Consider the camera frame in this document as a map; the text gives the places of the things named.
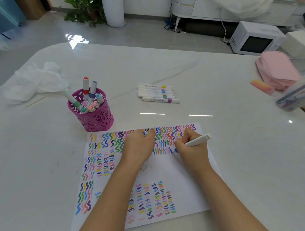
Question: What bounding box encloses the row of white markers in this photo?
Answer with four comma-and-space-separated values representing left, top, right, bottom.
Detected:
137, 83, 180, 105

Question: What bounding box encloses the green potted plant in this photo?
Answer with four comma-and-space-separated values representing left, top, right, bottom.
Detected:
64, 0, 107, 28

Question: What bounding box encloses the bunch of coloured-cap markers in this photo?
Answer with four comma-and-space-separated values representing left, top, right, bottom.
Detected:
63, 77, 105, 113

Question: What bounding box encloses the person's left hand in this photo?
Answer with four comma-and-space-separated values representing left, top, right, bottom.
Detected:
119, 128, 157, 170

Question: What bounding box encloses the white blue-tip marker pen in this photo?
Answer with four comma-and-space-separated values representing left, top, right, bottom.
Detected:
175, 133, 212, 153

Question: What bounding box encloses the white microwave oven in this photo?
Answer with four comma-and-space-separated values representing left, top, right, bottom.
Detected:
229, 21, 287, 56

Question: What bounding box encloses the white cardboard box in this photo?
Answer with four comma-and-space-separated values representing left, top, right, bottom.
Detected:
281, 31, 305, 59

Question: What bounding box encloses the thin wooden stick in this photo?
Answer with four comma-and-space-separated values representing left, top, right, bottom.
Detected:
25, 96, 46, 108

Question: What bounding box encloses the small blue object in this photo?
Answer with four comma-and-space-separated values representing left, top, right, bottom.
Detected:
164, 17, 177, 30

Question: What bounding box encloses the brown wooden furniture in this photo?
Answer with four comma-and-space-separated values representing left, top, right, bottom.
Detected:
23, 0, 47, 21

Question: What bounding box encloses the pink perforated pen holder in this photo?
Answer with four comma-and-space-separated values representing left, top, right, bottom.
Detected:
67, 88, 114, 132

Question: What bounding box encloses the person's right forearm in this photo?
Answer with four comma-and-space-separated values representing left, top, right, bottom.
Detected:
188, 165, 270, 231

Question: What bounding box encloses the pink orange eraser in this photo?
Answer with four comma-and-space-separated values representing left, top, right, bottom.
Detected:
250, 79, 275, 95

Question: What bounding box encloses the paper sheet with coloured squiggles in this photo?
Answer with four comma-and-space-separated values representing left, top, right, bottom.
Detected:
70, 122, 225, 231

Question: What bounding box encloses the bundle of coloured pens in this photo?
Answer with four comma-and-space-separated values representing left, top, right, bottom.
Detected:
278, 92, 305, 110

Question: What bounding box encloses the white cylindrical appliance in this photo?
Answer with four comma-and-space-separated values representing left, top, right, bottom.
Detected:
105, 0, 127, 26

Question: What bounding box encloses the person's right hand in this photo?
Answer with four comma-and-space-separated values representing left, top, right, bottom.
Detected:
174, 128, 213, 173

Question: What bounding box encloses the white power cable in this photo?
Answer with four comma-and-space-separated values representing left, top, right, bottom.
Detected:
219, 7, 231, 44

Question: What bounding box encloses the white cloth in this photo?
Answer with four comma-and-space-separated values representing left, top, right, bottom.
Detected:
220, 0, 275, 20

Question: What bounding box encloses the clear plastic box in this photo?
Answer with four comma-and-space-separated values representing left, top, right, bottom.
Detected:
275, 76, 305, 112

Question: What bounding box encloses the white cabinet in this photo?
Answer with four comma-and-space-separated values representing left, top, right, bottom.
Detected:
170, 0, 305, 32

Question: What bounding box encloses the pink pencil case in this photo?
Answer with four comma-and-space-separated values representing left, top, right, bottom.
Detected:
255, 50, 302, 91

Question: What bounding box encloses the person's left forearm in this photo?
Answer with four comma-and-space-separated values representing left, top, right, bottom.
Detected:
81, 163, 144, 231

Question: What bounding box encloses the blue cabinet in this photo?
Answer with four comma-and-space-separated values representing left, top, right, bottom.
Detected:
0, 0, 27, 40

